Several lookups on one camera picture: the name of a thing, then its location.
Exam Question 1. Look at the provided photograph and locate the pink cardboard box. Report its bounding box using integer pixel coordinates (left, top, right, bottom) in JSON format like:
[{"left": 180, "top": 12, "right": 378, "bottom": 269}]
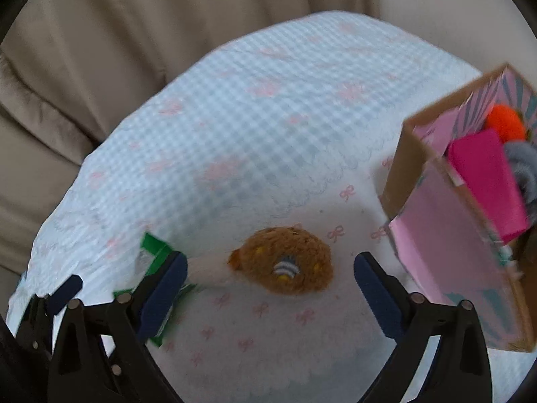
[{"left": 379, "top": 62, "right": 537, "bottom": 353}]

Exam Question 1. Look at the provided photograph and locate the brown knitted plush toy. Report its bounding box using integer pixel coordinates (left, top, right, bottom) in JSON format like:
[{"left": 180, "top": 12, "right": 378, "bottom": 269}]
[{"left": 227, "top": 226, "right": 335, "bottom": 296}]

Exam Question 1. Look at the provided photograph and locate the green and white packet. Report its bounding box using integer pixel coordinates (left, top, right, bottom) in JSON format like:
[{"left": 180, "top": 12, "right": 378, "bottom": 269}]
[{"left": 112, "top": 232, "right": 199, "bottom": 348}]

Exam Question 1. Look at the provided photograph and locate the grey sock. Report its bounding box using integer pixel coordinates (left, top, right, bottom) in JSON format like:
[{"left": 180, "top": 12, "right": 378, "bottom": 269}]
[{"left": 501, "top": 140, "right": 537, "bottom": 209}]

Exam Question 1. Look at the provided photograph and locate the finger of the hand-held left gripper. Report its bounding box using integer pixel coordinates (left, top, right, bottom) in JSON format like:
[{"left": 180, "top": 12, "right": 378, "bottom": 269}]
[{"left": 17, "top": 274, "right": 84, "bottom": 350}]

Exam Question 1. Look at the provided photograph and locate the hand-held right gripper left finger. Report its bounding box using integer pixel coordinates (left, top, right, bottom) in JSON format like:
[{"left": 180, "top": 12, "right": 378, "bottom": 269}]
[{"left": 47, "top": 251, "right": 189, "bottom": 403}]

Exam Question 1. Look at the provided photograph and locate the orange pom-pom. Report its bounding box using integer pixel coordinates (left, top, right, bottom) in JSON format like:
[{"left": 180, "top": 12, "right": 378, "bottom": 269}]
[{"left": 484, "top": 104, "right": 528, "bottom": 142}]

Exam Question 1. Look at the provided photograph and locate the light blue checkered bed sheet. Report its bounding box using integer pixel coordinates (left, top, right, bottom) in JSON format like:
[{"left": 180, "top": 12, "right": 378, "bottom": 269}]
[{"left": 6, "top": 10, "right": 537, "bottom": 403}]

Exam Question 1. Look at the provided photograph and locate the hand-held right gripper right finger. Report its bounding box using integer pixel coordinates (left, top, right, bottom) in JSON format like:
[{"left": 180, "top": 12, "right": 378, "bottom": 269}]
[{"left": 353, "top": 251, "right": 494, "bottom": 403}]

